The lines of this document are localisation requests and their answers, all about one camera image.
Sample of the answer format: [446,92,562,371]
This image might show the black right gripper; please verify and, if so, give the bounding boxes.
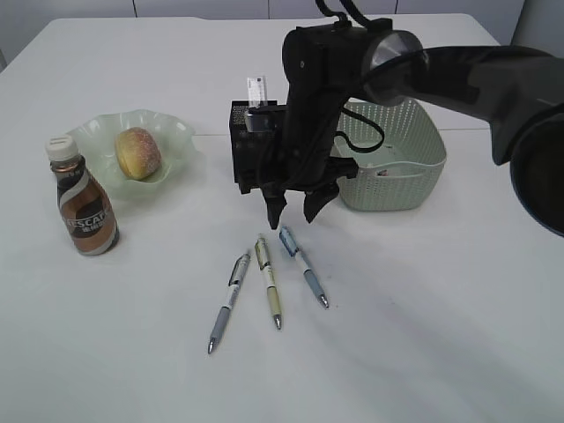
[256,87,357,229]

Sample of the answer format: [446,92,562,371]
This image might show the blue pen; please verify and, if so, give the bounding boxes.
[278,226,330,309]

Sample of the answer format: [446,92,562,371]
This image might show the yellow-green pen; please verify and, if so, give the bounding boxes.
[255,234,282,330]

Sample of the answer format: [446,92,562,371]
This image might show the clear plastic ruler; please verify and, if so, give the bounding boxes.
[247,76,268,108]

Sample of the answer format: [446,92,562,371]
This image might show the sugared bread roll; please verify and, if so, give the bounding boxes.
[115,127,161,181]

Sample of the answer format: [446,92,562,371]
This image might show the brown Nescafe coffee bottle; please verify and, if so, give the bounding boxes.
[45,135,120,256]

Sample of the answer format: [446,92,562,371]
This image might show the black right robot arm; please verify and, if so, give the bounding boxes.
[231,19,563,234]

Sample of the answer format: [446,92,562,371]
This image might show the black mesh pen holder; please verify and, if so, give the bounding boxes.
[229,100,282,195]

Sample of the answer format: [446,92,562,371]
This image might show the grey grip pen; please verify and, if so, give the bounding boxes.
[207,250,251,355]

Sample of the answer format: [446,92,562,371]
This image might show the green plastic basket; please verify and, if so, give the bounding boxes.
[331,100,447,212]

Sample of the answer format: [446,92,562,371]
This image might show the green wavy glass plate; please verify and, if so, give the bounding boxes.
[69,109,197,201]

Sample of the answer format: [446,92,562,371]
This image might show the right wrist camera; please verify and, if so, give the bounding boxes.
[244,105,286,133]

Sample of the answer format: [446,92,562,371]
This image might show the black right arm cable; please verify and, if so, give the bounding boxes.
[315,0,387,154]

